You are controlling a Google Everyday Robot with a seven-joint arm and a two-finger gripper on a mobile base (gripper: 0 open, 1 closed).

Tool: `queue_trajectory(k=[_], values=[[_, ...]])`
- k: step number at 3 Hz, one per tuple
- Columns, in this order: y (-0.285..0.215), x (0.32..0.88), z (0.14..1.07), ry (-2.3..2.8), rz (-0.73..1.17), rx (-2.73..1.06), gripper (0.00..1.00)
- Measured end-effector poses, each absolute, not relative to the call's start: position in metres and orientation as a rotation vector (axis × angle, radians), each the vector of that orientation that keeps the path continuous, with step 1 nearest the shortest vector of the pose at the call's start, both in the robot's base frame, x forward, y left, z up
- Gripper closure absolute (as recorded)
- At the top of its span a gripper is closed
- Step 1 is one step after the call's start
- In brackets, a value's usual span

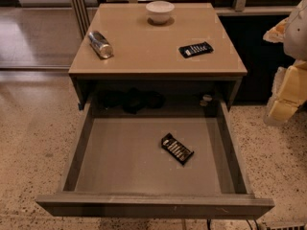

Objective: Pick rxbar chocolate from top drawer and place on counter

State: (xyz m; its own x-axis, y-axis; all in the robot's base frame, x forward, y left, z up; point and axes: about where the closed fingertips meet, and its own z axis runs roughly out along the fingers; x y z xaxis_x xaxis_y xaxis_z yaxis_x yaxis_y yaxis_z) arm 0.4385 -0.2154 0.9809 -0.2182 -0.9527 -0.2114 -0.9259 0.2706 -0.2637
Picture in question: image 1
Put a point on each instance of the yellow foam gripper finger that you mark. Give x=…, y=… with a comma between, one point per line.
x=289, y=93

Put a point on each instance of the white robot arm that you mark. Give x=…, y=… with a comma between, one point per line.
x=292, y=33

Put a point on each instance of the black snack bar on counter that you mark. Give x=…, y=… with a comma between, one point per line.
x=195, y=49

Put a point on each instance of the brown cabinet with counter top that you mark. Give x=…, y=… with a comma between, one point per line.
x=148, y=52

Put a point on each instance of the power strip on floor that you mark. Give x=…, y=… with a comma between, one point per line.
x=283, y=226

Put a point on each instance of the white ceramic bowl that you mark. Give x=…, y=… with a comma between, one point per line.
x=159, y=11

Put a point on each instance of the silver metal can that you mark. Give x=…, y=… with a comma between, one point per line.
x=100, y=45

